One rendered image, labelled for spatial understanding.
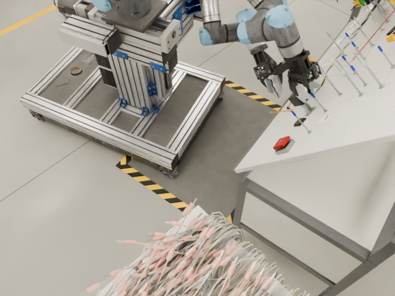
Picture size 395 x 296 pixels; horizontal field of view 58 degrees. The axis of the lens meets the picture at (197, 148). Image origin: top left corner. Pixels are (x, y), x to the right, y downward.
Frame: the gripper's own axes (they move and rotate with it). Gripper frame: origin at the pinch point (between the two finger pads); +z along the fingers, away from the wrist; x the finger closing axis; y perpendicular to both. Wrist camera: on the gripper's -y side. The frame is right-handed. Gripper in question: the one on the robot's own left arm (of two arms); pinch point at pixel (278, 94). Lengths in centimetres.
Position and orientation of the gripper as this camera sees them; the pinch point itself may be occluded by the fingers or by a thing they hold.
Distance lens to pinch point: 148.3
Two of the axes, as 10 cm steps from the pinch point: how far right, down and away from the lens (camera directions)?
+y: -4.1, 2.8, -8.7
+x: 8.2, -3.0, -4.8
